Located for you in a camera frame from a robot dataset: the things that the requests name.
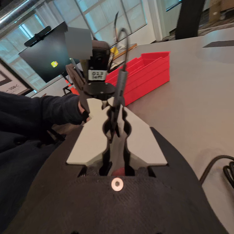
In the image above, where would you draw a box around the grey usb hub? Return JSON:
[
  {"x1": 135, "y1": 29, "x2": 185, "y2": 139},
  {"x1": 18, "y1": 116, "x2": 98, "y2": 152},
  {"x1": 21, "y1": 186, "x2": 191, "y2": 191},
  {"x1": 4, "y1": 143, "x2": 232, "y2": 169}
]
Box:
[{"x1": 109, "y1": 71, "x2": 129, "y2": 138}]

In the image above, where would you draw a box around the cardboard box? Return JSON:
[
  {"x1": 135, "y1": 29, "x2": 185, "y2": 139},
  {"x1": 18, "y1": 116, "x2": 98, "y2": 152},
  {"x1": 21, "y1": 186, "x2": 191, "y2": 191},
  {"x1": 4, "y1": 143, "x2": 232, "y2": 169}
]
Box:
[{"x1": 210, "y1": 0, "x2": 234, "y2": 21}]

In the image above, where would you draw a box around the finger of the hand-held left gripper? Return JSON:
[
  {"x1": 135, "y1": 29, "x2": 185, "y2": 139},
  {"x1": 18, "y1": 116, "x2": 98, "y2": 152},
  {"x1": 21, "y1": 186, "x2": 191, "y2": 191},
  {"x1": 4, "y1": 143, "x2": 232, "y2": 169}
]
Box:
[{"x1": 87, "y1": 97, "x2": 111, "y2": 123}]

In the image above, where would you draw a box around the dark monitor screen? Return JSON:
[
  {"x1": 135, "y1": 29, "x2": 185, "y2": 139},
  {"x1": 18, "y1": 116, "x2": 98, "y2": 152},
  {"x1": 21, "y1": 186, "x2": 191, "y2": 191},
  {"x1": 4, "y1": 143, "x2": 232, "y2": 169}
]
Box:
[{"x1": 18, "y1": 21, "x2": 92, "y2": 84}]

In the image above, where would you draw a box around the black hub cable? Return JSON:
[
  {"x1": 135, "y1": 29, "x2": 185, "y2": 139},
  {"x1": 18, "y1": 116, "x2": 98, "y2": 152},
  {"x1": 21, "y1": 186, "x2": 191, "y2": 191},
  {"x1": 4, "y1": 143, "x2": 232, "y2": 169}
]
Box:
[{"x1": 113, "y1": 10, "x2": 130, "y2": 73}]

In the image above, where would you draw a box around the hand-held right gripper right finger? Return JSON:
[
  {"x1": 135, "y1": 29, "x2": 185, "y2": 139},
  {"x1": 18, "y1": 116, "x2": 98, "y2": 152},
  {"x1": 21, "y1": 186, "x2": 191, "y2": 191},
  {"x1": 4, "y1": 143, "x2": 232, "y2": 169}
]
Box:
[{"x1": 123, "y1": 107, "x2": 168, "y2": 172}]

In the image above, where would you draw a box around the light wooden desk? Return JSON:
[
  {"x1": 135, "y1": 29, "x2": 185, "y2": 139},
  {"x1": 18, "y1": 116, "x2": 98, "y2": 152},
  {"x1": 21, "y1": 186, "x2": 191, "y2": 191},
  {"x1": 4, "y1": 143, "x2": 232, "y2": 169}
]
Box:
[{"x1": 110, "y1": 43, "x2": 138, "y2": 62}]

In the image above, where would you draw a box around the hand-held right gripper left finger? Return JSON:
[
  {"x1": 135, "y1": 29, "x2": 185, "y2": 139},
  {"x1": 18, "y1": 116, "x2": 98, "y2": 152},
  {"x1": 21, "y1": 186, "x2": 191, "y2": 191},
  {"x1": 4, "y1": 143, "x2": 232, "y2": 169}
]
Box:
[{"x1": 67, "y1": 106, "x2": 111, "y2": 174}]

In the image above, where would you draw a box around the black video bar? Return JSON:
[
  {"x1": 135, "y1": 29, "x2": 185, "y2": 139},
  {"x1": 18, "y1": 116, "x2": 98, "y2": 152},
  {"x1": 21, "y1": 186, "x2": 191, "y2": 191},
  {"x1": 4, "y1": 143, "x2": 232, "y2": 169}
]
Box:
[{"x1": 24, "y1": 26, "x2": 52, "y2": 47}]

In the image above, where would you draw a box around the framed marker board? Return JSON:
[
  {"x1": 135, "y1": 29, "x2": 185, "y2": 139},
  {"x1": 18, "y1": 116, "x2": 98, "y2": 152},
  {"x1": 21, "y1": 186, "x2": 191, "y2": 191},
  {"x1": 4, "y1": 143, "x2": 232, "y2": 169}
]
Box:
[{"x1": 0, "y1": 60, "x2": 32, "y2": 96}]

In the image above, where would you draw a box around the red plastic bin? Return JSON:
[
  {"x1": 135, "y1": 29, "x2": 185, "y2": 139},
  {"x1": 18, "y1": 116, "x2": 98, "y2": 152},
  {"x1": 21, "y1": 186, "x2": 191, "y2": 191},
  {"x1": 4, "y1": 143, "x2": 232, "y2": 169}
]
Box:
[{"x1": 105, "y1": 51, "x2": 171, "y2": 106}]

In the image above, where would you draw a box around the black usb-c cable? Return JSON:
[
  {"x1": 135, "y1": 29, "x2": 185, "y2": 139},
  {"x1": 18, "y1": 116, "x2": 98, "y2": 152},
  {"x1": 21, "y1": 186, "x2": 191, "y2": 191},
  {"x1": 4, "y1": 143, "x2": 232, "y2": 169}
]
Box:
[{"x1": 199, "y1": 156, "x2": 234, "y2": 190}]

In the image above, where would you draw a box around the silver air duct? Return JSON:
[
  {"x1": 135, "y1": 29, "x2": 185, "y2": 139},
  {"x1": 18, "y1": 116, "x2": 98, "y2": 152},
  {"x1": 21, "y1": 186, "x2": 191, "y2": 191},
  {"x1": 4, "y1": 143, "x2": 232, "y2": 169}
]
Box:
[{"x1": 0, "y1": 0, "x2": 41, "y2": 25}]

